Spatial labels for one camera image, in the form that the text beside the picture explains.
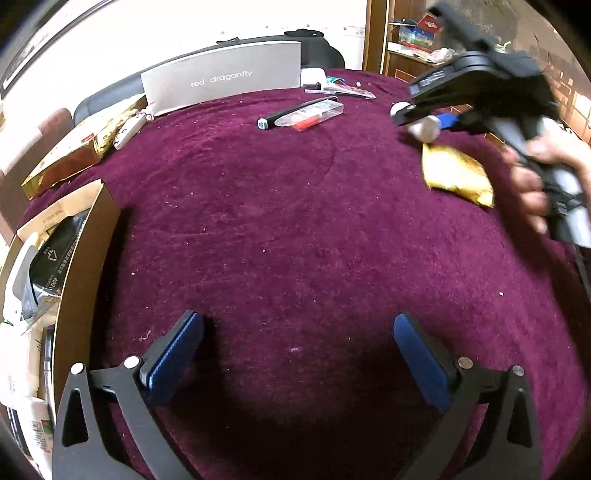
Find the white patterned pouch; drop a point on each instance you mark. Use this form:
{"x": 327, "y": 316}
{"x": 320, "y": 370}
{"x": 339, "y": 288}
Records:
{"x": 127, "y": 134}

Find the white green carton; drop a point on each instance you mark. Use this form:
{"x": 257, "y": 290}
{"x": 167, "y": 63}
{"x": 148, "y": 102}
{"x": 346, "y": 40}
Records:
{"x": 37, "y": 429}

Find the grey shoe box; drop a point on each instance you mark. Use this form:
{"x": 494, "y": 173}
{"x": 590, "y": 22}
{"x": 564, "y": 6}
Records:
{"x": 221, "y": 78}

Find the small blue packet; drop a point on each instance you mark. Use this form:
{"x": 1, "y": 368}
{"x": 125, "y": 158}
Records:
{"x": 334, "y": 82}

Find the stack of colourful boxes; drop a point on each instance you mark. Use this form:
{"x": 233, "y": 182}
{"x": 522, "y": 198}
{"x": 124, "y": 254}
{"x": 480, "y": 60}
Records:
{"x": 418, "y": 37}

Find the clear pen packet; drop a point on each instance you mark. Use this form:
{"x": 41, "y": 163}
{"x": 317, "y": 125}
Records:
{"x": 355, "y": 92}

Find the gold brown gift box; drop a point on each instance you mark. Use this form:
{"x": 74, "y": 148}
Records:
{"x": 64, "y": 164}

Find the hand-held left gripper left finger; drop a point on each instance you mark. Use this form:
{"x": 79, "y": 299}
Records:
{"x": 178, "y": 344}

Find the person's right hand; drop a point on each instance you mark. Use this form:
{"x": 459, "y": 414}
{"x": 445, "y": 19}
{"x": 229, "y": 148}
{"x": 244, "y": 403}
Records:
{"x": 531, "y": 184}

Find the cardboard box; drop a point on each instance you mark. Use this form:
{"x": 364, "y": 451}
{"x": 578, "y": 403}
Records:
{"x": 99, "y": 230}

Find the brown chair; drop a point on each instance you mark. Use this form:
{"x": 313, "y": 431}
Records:
{"x": 51, "y": 124}

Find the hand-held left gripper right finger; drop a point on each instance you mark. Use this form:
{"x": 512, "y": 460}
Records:
{"x": 422, "y": 360}

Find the black sofa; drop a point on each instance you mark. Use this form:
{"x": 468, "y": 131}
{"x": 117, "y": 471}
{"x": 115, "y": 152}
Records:
{"x": 323, "y": 50}

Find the grey cap black marker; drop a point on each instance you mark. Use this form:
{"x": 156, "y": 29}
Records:
{"x": 277, "y": 119}

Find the white plastic bottle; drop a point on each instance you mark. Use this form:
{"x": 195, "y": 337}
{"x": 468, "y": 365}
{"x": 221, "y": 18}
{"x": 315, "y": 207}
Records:
{"x": 398, "y": 110}
{"x": 427, "y": 130}

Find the black plastic bag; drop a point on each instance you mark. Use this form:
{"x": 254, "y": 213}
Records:
{"x": 51, "y": 258}

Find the gold ribbon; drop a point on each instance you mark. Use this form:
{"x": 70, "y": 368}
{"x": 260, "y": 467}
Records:
{"x": 106, "y": 136}

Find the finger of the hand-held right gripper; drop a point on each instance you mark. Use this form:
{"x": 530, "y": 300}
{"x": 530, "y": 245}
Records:
{"x": 450, "y": 122}
{"x": 434, "y": 110}

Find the yellow snack bag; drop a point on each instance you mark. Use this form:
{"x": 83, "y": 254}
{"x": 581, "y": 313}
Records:
{"x": 457, "y": 177}

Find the wooden slatted cabinet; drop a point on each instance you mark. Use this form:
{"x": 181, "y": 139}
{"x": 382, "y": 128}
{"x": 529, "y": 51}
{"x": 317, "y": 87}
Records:
{"x": 374, "y": 46}

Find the clear case with red item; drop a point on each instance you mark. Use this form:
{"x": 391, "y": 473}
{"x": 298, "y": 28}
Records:
{"x": 314, "y": 117}

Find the white rounded case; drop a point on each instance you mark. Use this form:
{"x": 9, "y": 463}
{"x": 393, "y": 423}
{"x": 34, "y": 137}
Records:
{"x": 313, "y": 76}

